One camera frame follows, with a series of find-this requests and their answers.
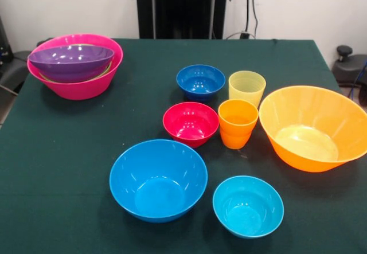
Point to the medium blue plastic bowl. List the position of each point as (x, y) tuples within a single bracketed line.
[(157, 179)]

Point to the small red plastic bowl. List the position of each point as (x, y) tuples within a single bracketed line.
[(190, 125)]

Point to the yellow plastic cup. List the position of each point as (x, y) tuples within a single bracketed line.
[(247, 89)]

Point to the purple plastic bowl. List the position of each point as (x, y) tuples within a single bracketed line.
[(71, 62)]

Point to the black pedestal leg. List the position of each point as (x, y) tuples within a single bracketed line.
[(348, 67), (14, 67)]

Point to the large pink plastic bowl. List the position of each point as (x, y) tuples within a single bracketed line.
[(80, 90)]

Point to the small light blue bowl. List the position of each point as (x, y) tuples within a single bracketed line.
[(248, 208)]

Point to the small dark blue bowl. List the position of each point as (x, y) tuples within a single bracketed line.
[(200, 82)]

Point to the large orange plastic bowl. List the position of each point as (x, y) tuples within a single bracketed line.
[(309, 116)]

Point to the orange plastic cup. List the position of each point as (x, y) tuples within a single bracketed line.
[(238, 116), (235, 142)]

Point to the black equipment box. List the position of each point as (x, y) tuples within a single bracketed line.
[(4, 42)]

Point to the dark green tablecloth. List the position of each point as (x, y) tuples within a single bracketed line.
[(301, 64)]

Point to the green plastic bowl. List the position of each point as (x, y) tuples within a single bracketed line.
[(106, 72)]

